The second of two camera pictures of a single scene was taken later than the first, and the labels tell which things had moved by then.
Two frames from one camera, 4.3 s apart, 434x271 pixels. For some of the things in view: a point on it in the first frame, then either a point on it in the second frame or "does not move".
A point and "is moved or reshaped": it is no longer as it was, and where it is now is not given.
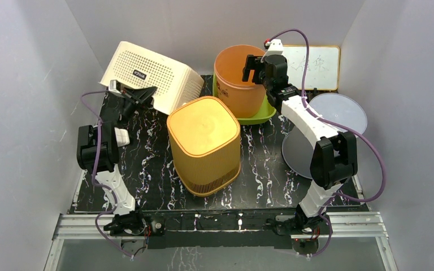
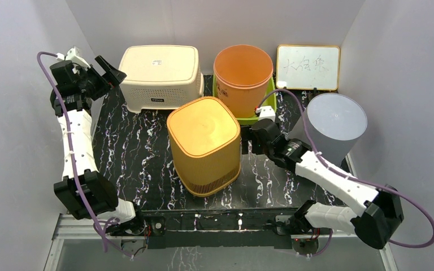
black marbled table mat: (264, 184) does not move
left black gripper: (140, 96) → (104, 84)
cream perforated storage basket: (137, 64) is moved or reshaped
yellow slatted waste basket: (204, 136) does not move
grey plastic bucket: (339, 110) does not move
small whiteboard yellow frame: (323, 67) does not move
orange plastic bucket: (247, 98) does not move
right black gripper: (251, 63) → (247, 135)
